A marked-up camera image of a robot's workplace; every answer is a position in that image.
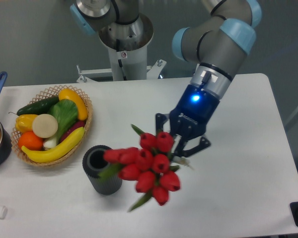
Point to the yellow plastic banana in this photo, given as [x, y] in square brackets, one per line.
[57, 152]

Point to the green plastic cucumber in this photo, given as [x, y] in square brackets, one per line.
[37, 108]

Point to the woven wicker basket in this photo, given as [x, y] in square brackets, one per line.
[48, 93]

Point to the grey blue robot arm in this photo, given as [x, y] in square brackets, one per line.
[218, 47]

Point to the yellow plastic squash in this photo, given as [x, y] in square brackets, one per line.
[73, 96]

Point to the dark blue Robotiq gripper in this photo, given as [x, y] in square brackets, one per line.
[189, 120]

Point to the green plastic bok choy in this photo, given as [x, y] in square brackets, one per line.
[65, 112]

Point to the red tulip bouquet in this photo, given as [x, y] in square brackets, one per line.
[152, 166]

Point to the beige round onion slice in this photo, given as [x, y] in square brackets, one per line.
[45, 126]

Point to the yellow plastic bell pepper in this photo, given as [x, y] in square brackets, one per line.
[24, 122]

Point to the dark grey ribbed vase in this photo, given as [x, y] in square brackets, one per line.
[96, 169]

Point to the orange plastic orange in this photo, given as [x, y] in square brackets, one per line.
[31, 141]

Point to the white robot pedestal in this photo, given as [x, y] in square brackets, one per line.
[127, 49]

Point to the purple plastic eggplant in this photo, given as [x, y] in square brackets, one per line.
[71, 129]

